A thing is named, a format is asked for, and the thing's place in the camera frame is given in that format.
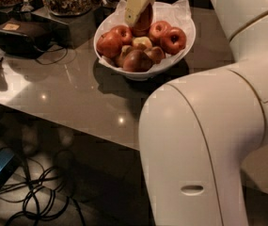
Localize black headset cable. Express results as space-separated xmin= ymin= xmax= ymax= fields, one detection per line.
xmin=34 ymin=42 xmax=70 ymax=66

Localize white ceramic bowl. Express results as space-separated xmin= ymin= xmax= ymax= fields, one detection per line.
xmin=92 ymin=1 xmax=197 ymax=82

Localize yellowish apple front left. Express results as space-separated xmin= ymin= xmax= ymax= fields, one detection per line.
xmin=114 ymin=45 xmax=134 ymax=68

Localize pale apple centre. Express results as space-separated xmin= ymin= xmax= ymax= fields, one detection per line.
xmin=132 ymin=36 xmax=152 ymax=50

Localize metal serving spoon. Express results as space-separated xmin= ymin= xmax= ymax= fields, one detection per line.
xmin=21 ymin=0 xmax=34 ymax=12

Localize black floor cables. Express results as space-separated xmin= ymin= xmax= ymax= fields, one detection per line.
xmin=0 ymin=148 xmax=87 ymax=226

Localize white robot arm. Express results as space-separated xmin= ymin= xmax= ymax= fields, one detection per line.
xmin=139 ymin=0 xmax=268 ymax=226

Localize dark display stand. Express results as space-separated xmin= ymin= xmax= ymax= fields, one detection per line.
xmin=0 ymin=0 xmax=117 ymax=48

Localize red apple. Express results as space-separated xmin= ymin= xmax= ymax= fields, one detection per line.
xmin=160 ymin=26 xmax=187 ymax=56
xmin=144 ymin=46 xmax=166 ymax=64
xmin=112 ymin=25 xmax=133 ymax=45
xmin=123 ymin=50 xmax=153 ymax=73
xmin=131 ymin=4 xmax=153 ymax=37
xmin=96 ymin=32 xmax=122 ymax=58
xmin=149 ymin=21 xmax=171 ymax=44

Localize black vr headset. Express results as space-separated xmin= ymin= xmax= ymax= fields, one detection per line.
xmin=0 ymin=19 xmax=53 ymax=58

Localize white paper bowl liner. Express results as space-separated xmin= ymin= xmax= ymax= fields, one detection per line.
xmin=97 ymin=0 xmax=194 ymax=74

